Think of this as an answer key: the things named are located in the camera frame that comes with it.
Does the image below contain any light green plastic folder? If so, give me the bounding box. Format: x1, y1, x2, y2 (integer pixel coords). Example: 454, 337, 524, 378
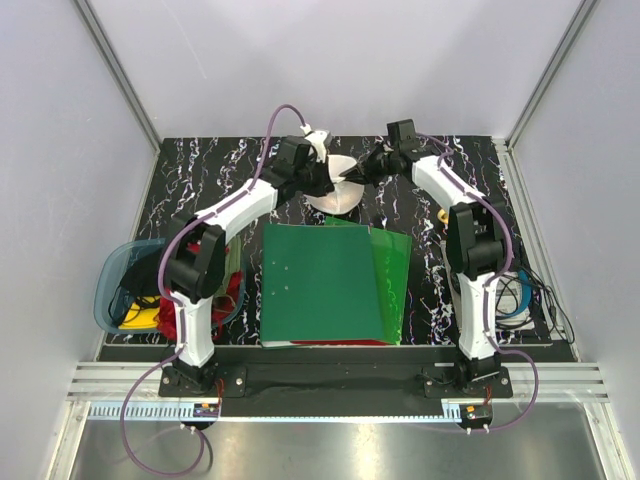
313, 220, 411, 345

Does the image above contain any yellow garment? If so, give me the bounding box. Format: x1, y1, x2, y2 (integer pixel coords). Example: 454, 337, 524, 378
119, 296, 161, 330

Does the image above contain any blue plastic basket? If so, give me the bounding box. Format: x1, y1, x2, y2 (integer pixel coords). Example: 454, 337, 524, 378
93, 237, 247, 343

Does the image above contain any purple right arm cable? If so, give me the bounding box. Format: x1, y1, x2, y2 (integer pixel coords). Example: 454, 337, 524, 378
414, 131, 540, 434

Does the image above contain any yellow tape roll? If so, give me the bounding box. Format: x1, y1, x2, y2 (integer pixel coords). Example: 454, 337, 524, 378
437, 209, 449, 225

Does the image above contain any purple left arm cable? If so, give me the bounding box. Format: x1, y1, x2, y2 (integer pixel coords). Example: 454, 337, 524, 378
119, 103, 311, 476

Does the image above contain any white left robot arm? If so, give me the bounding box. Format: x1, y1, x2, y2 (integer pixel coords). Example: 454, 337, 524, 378
158, 130, 334, 396

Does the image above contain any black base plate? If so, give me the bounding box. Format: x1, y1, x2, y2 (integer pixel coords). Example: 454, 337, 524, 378
159, 346, 513, 399

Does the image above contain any red folder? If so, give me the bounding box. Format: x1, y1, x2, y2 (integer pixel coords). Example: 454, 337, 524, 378
285, 339, 388, 347

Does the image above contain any red garment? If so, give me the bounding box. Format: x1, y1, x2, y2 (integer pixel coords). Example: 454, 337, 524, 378
156, 271, 245, 342

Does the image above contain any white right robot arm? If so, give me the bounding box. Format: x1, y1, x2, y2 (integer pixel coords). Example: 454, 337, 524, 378
338, 119, 513, 397

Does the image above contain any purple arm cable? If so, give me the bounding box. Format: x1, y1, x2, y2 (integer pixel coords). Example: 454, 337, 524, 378
414, 131, 540, 434
119, 103, 311, 476

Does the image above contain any olive green garment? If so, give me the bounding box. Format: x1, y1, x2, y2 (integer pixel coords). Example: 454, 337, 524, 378
222, 235, 243, 290

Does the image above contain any black garment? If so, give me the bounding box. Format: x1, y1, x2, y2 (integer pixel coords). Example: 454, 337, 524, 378
120, 250, 161, 309

